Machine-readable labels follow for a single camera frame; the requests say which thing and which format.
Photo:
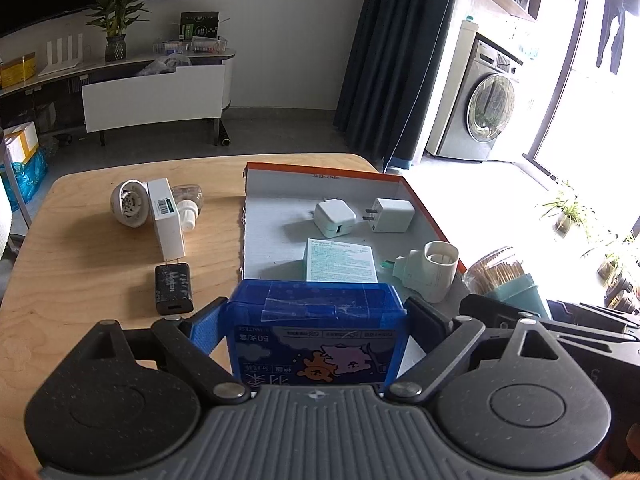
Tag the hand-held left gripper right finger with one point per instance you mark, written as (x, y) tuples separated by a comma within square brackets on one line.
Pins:
[(425, 320)]

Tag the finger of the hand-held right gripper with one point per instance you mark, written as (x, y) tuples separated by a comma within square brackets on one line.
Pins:
[(495, 310), (590, 315)]

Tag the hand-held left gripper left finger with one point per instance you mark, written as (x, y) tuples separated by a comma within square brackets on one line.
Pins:
[(207, 327)]

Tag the light blue toothpick jar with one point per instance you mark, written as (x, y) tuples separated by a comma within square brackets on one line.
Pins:
[(505, 272)]

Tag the white plug-in mosquito repeller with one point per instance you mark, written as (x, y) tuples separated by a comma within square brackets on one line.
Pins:
[(127, 202), (430, 275)]

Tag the black charger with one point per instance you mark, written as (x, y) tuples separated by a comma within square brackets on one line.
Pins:
[(172, 287)]

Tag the blue tissue packet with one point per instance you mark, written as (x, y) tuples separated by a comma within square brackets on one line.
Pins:
[(310, 330)]

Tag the teal bandage box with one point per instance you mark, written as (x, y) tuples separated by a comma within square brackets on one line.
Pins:
[(340, 260)]

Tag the white charger with prongs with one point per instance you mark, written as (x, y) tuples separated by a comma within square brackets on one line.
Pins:
[(392, 215)]

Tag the white cardboard box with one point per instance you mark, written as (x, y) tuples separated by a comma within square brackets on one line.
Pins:
[(167, 225)]

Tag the clear bottle with white cap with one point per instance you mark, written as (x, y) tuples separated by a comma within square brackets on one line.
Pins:
[(190, 210)]

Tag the white square USB charger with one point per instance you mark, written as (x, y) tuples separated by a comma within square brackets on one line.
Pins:
[(332, 217)]

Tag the balcony potted plant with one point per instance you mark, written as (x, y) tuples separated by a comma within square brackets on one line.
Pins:
[(565, 215), (617, 275)]

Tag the silver washing machine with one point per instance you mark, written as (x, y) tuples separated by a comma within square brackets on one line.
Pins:
[(485, 105)]

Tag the white laundry cabinet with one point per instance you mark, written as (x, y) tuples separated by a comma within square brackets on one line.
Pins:
[(450, 85)]

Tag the dark blue curtain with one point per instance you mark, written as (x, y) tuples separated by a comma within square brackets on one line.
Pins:
[(390, 60)]

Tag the white and yellow carton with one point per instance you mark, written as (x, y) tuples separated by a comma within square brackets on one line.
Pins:
[(20, 142)]

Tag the crumpled plastic bag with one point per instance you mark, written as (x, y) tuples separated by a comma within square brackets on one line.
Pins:
[(165, 65)]

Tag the long white TV console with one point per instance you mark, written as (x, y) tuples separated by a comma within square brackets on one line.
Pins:
[(50, 95)]

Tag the clear plastic organizers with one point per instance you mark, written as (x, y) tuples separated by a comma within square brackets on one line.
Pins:
[(200, 46)]

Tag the hanging dark clothes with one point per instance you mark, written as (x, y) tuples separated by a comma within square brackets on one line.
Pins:
[(612, 25)]

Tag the potted plant in dark vase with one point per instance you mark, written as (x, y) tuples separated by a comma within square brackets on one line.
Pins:
[(116, 47)]

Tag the black and green box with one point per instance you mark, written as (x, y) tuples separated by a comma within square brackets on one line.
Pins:
[(200, 25)]

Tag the white router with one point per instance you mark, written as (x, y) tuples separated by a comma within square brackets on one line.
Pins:
[(60, 60)]

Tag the yellow box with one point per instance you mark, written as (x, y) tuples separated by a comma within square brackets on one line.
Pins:
[(17, 70)]

